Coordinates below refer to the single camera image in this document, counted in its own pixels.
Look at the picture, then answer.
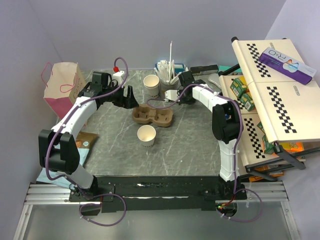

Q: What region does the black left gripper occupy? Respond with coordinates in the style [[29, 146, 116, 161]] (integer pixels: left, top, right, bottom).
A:
[[103, 82, 139, 109]]

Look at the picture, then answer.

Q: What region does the grey straw holder cup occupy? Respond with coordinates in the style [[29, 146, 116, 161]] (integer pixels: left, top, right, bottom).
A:
[[159, 80, 179, 94]]

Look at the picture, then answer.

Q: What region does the white paper cup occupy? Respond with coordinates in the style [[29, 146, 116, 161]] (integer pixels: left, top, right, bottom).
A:
[[137, 125, 156, 148]]

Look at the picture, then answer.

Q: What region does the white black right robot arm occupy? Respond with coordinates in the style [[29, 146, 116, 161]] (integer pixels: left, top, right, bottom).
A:
[[178, 71, 244, 199]]

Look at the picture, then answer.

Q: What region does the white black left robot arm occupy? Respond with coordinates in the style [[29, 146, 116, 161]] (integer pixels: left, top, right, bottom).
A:
[[38, 71, 139, 201]]

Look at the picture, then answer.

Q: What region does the blue white box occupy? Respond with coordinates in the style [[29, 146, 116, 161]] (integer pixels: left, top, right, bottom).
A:
[[155, 62, 188, 75]]

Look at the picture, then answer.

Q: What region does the black rectangular box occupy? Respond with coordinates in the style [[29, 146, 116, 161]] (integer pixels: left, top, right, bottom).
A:
[[189, 64, 219, 76]]

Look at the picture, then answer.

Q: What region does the brown pulp cup carrier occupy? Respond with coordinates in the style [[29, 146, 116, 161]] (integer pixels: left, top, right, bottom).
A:
[[132, 104, 174, 127]]

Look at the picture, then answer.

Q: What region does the bundle of wrapped straws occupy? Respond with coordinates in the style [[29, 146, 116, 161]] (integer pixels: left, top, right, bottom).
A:
[[154, 60, 178, 85]]

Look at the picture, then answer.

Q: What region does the stack of white paper cups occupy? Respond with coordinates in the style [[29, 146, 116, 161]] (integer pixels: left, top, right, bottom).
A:
[[143, 74, 160, 98]]

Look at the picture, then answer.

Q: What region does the tall wrapped straw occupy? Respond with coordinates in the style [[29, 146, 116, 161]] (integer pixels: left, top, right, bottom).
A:
[[169, 41, 173, 79]]

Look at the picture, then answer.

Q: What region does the green box upper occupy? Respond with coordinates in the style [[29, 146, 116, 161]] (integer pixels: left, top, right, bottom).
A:
[[230, 76, 249, 99]]

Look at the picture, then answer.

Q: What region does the green box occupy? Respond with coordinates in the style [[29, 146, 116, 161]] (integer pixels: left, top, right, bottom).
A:
[[240, 91, 255, 112], [230, 76, 249, 99]]

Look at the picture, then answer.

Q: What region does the brown blue snack packet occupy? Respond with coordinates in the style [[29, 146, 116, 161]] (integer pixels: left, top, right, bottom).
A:
[[75, 131, 99, 166]]

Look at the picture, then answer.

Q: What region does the green box lower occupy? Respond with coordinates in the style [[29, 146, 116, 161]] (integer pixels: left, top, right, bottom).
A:
[[240, 91, 255, 112]]

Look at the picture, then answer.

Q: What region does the pink white paper bag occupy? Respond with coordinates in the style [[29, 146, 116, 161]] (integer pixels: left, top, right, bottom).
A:
[[41, 62, 86, 119]]

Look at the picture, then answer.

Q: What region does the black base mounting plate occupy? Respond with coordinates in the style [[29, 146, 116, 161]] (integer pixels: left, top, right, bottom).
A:
[[69, 176, 247, 213]]

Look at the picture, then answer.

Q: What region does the green orange juice carton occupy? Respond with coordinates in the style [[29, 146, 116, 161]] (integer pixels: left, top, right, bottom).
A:
[[261, 134, 275, 155]]

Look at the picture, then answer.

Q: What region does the cream checkered folding board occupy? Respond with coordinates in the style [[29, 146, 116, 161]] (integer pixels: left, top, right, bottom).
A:
[[219, 36, 320, 170]]

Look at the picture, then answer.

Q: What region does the purple white R&O box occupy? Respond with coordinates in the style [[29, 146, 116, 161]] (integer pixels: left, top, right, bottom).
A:
[[259, 47, 317, 85]]

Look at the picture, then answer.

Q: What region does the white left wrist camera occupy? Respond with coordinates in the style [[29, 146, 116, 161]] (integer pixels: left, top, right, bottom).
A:
[[112, 66, 126, 85]]

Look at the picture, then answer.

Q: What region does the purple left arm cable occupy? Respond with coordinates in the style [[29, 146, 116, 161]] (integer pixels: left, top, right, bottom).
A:
[[44, 57, 129, 227]]

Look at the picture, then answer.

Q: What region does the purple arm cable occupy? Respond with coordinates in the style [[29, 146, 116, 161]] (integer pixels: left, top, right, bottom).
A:
[[44, 57, 129, 227], [146, 83, 264, 223]]

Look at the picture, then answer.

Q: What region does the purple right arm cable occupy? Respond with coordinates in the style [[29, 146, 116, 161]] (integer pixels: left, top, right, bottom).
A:
[[146, 83, 264, 223]]

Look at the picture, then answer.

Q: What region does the aluminium rail frame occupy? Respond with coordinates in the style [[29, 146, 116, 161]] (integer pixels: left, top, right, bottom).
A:
[[14, 182, 301, 240]]

